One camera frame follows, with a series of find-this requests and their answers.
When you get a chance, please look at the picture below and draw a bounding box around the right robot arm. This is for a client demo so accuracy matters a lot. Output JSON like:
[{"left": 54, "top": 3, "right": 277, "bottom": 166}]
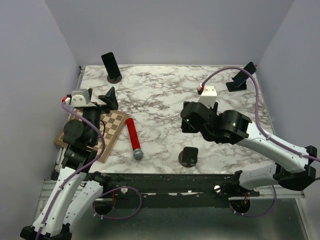
[{"left": 195, "top": 109, "right": 317, "bottom": 196}]

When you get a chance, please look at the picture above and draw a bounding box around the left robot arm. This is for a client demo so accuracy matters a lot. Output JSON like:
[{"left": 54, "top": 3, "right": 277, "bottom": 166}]
[{"left": 20, "top": 87, "right": 216, "bottom": 240}]

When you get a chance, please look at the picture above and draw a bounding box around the blue-edged phone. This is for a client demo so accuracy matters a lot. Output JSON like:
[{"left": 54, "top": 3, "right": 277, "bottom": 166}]
[{"left": 232, "top": 61, "right": 257, "bottom": 81}]

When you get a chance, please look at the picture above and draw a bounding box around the red glitter microphone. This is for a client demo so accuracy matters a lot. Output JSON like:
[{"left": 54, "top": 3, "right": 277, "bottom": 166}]
[{"left": 126, "top": 117, "right": 144, "bottom": 161}]

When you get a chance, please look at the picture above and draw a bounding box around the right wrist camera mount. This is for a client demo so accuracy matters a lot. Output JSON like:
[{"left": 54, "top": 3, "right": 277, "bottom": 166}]
[{"left": 197, "top": 84, "right": 217, "bottom": 108}]

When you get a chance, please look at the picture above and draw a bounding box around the aluminium rail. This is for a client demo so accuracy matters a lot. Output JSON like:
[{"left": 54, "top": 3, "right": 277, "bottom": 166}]
[
  {"left": 254, "top": 185, "right": 306, "bottom": 199},
  {"left": 29, "top": 66, "right": 85, "bottom": 236}
]

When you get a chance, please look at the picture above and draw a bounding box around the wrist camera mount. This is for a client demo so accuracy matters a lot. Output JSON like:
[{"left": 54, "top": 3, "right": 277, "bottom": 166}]
[
  {"left": 197, "top": 84, "right": 217, "bottom": 108},
  {"left": 62, "top": 89, "right": 89, "bottom": 108}
]

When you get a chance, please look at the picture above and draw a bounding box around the round stand front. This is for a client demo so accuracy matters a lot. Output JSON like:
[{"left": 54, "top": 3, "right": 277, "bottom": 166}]
[{"left": 178, "top": 146, "right": 199, "bottom": 168}]

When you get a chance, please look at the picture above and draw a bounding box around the aluminium rail right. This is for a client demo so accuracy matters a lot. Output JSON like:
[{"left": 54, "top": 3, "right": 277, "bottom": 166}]
[{"left": 254, "top": 185, "right": 306, "bottom": 199}]

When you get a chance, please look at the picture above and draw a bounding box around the aluminium rail left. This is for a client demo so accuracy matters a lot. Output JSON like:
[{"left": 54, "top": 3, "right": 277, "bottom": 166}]
[{"left": 29, "top": 66, "right": 85, "bottom": 236}]

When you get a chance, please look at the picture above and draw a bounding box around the black stand back right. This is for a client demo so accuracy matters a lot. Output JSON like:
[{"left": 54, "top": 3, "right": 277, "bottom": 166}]
[{"left": 225, "top": 79, "right": 247, "bottom": 93}]

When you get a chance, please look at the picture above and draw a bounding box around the round stand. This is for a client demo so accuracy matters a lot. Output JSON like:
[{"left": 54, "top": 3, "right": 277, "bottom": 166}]
[
  {"left": 178, "top": 146, "right": 199, "bottom": 168},
  {"left": 107, "top": 75, "right": 122, "bottom": 84}
]

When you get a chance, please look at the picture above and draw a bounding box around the round stand back left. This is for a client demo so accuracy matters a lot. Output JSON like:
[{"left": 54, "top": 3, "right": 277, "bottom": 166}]
[{"left": 107, "top": 75, "right": 122, "bottom": 84}]

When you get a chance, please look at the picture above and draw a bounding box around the black phone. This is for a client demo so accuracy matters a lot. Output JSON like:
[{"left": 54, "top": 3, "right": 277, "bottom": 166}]
[{"left": 101, "top": 52, "right": 121, "bottom": 79}]

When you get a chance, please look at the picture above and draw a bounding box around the black base frame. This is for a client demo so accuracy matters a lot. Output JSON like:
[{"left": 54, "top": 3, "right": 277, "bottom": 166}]
[{"left": 103, "top": 173, "right": 260, "bottom": 209}]

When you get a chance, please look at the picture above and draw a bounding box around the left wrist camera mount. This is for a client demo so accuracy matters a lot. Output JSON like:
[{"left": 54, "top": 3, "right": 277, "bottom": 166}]
[{"left": 62, "top": 89, "right": 89, "bottom": 108}]

